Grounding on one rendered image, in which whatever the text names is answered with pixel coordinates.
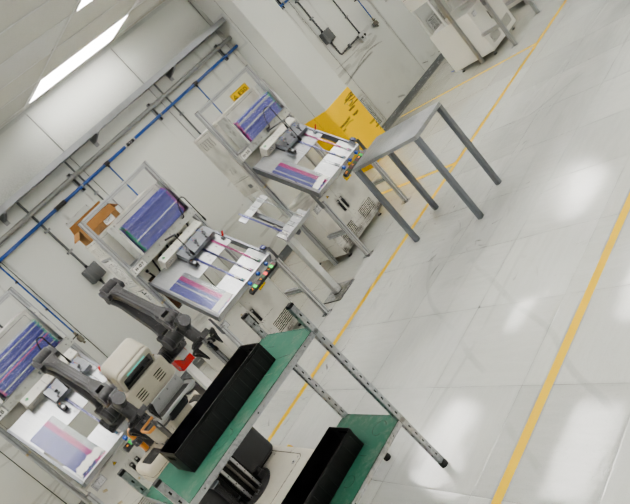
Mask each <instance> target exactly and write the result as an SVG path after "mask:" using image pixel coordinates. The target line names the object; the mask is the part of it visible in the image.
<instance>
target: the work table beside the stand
mask: <svg viewBox="0 0 630 504"><path fill-rule="evenodd" d="M436 111H437V112H438V113H439V114H440V115H441V117H442V118H443V119H444V120H445V122H446V123H447V124H448V125H449V127H450V128H451V129H452V130H453V132H454V133H455V134H456V136H457V137H458V138H459V139H460V141H461V142H462V143H463V144H464V146H465V147H466V148H467V149H468V151H469V152H470V153H471V154H472V156H473V157H474V158H475V159H476V161H477V162H478V163H479V165H480V166H481V167H482V168H483V170H484V171H485V172H486V173H487V175H488V176H489V177H490V178H491V180H492V181H493V182H494V183H495V185H496V186H497V185H499V184H501V182H502V180H501V179H500V178H499V177H498V175H497V174H496V173H495V172H494V170H493V169H492V168H491V166H490V165H489V164H488V163H487V161H486V160H485V159H484V158H483V156H482V155H481V154H480V152H479V151H478V150H477V149H476V147H475V146H474V145H473V144H472V142H471V141H470V140H469V139H468V137H467V136H466V135H465V133H464V132H463V131H462V130H461V128H460V127H459V126H458V125H457V123H456V122H455V121H454V119H453V118H452V117H451V116H450V114H449V113H448V112H447V111H446V109H445V108H444V107H443V105H442V104H441V103H440V102H439V101H438V102H437V103H435V104H433V105H431V106H430V107H428V108H426V109H424V110H423V111H421V112H419V113H417V114H416V115H414V116H412V117H410V118H409V119H407V120H405V121H403V122H402V123H400V124H398V125H397V126H395V127H393V128H391V129H390V130H388V131H386V132H384V133H383V134H381V135H379V136H377V137H376V138H375V140H374V141H373V142H372V144H371V145H370V146H369V148H368V149H367V150H366V152H365V153H364V154H363V156H362V157H361V158H360V160H359V161H358V162H357V164H356V165H355V166H354V168H353V169H352V171H353V172H354V173H355V174H356V175H357V176H358V177H359V179H360V180H361V181H362V182H363V183H364V184H365V186H366V187H367V188H368V189H369V190H370V191H371V192H372V194H373V195H374V196H375V197H376V198H377V199H378V201H379V202H380V203H381V204H382V205H383V206H384V207H385V209H386V210H387V211H388V212H389V213H390V214H391V216H392V217H393V218H394V219H395V220H396V221H397V222H398V224H399V225H400V226H401V227H402V228H403V229H404V230H405V232H406V233H407V234H408V235H409V236H410V237H411V239H412V240H413V241H414V242H418V241H419V240H420V237H419V236H418V235H417V234H416V233H415V232H414V230H413V229H412V228H411V227H410V226H409V225H408V223H407V222H406V221H405V220H404V219H403V218H402V216H401V215H400V214H399V213H398V212H397V211H396V210H395V208H394V207H393V206H392V205H391V204H390V203H389V201H388V200H387V199H386V198H385V197H384V196H383V194H382V193H381V192H380V191H379V190H378V189H377V187H376V186H375V185H374V184H373V183H372V182H371V181H370V179H369V178H368V177H367V176H366V175H365V174H364V172H363V171H362V170H361V169H362V168H364V167H366V166H368V165H370V164H372V163H373V162H375V161H377V160H379V159H381V158H383V157H385V156H387V155H388V156H389V158H390V159H391V160H392V161H393V162H394V164H395V165H396V166H397V167H398V168H399V170H400V171H401V172H402V173H403V174H404V176H405V177H406V178H407V179H408V180H409V181H410V183H411V184H412V185H413V186H414V187H415V189H416V190H417V191H418V192H419V193H420V195H421V196H422V197H423V198H424V199H425V201H426V202H427V203H428V204H429V205H430V206H431V208H432V209H433V210H437V209H438V207H439V206H438V205H437V203H436V202H435V201H434V200H433V199H432V197H431V196H430V195H429V194H428V193H427V191H426V190H425V189H424V188H423V187H422V185H421V184H420V183H419V182H418V181H417V179H416V178H415V177H414V176H413V175H412V173H411V172H410V171H409V170H408V169H407V167H406V166H405V165H404V164H403V163H402V161H401V160H400V159H399V158H398V157H397V155H396V154H395V153H394V151H396V150H398V149H400V148H402V147H404V146H405V145H407V144H409V143H411V142H413V141H414V142H415V143H416V144H417V146H418V147H419V148H420V149H421V150H422V152H423V153H424V154H425V155H426V157H427V158H428V159H429V160H430V161H431V163H432V164H433V165H434V166H435V168H436V169H437V170H438V171H439V172H440V174H441V175H442V176H443V177H444V179H445V180H446V181H447V182H448V183H449V185H450V186H451V187H452V188H453V190H454V191H455V192H456V193H457V194H458V196H459V197H460V198H461V199H462V201H463V202H464V203H465V204H466V205H467V207H468V208H469V209H470V210H471V212H472V213H473V214H474V215H475V216H476V218H477V219H478V220H479V219H482V218H483V216H484V214H483V213H482V212H481V210H480V209H479V208H478V207H477V205H476V204H475V203H474V202H473V201H472V199H471V198H470V197H469V196H468V194H467V193H466V192H465V191H464V189H463V188H462V187H461V186H460V185H459V183H458V182H457V181H456V180H455V178H454V177H453V176H452V175H451V174H450V172H449V171H448V170H447V169H446V167H445V166H444V165H443V164H442V162H441V161H440V160H439V159H438V158H437V156H436V155H435V154H434V153H433V151H432V150H431V149H430V148H429V146H428V145H427V144H426V143H425V142H424V140H423V139H422V138H421V137H420V135H421V133H422V132H423V130H424V129H425V128H426V126H427V125H428V123H429V122H430V120H431V119H432V117H433V116H434V114H435V113H436Z"/></svg>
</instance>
